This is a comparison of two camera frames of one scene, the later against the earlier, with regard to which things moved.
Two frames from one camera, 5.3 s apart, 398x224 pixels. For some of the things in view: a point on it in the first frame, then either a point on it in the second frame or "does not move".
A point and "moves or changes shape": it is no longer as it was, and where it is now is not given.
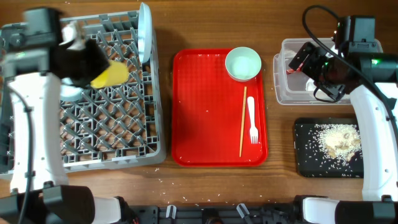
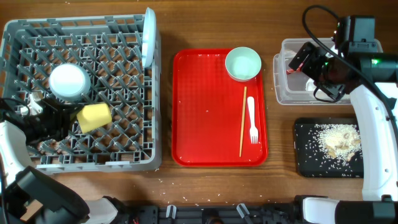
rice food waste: [339, 141] does not move
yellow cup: [117, 73] -> [94, 116]
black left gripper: [103, 63] -> [64, 117]
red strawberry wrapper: [298, 70] does not move
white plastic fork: [254, 131] does not move
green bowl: [242, 63] does not move
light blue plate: [144, 32] moves or changes shape
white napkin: [310, 86] does not move
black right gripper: [316, 55] does not move
